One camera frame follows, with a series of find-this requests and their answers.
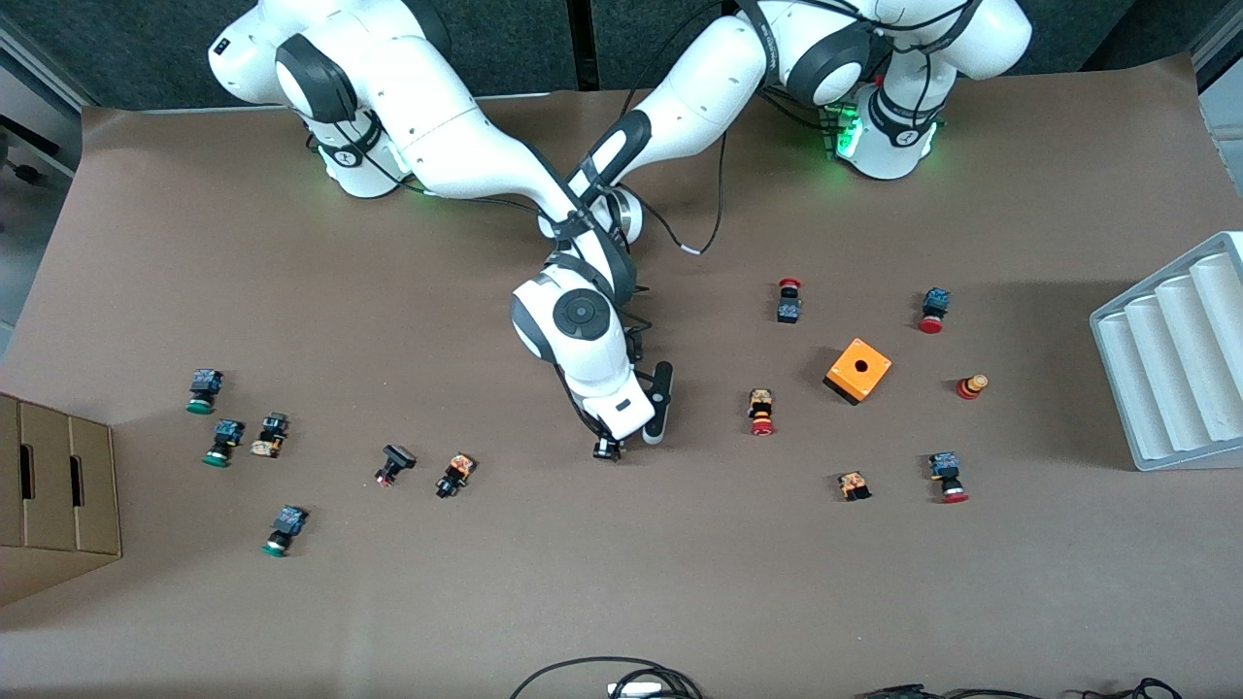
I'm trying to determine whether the brown paper table cover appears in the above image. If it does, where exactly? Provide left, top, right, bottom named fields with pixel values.
left=0, top=53, right=1243, bottom=699

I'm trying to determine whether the black button orange block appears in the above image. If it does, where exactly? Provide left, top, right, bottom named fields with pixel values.
left=434, top=452, right=477, bottom=500

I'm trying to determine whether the black red push button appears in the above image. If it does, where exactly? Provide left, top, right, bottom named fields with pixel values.
left=374, top=444, right=419, bottom=488

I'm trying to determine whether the green push button blue block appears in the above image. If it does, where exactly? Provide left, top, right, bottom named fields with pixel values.
left=260, top=505, right=310, bottom=559
left=185, top=368, right=225, bottom=416
left=202, top=418, right=247, bottom=468

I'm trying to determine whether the grey ribbed plastic tray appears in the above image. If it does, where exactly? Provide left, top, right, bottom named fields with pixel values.
left=1089, top=230, right=1243, bottom=473

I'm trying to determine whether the brown cardboard box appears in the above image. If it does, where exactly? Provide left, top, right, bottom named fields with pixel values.
left=0, top=391, right=124, bottom=608

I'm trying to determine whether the black floor stand leg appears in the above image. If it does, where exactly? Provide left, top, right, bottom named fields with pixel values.
left=0, top=115, right=59, bottom=187

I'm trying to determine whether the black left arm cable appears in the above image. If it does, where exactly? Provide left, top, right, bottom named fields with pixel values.
left=631, top=126, right=729, bottom=258

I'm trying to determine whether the black looped cable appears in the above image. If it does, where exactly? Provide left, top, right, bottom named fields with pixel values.
left=509, top=656, right=705, bottom=699

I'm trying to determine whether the orange button enclosure box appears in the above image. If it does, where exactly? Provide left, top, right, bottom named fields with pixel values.
left=823, top=337, right=893, bottom=407

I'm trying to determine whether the black base cable bundle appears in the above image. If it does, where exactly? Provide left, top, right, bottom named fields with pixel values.
left=767, top=87, right=841, bottom=132

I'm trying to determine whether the beige black switch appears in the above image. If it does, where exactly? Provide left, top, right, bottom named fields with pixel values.
left=250, top=413, right=290, bottom=459

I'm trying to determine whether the grey metal frame rail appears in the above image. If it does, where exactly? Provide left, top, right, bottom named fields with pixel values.
left=1190, top=15, right=1243, bottom=93
left=0, top=17, right=84, bottom=113

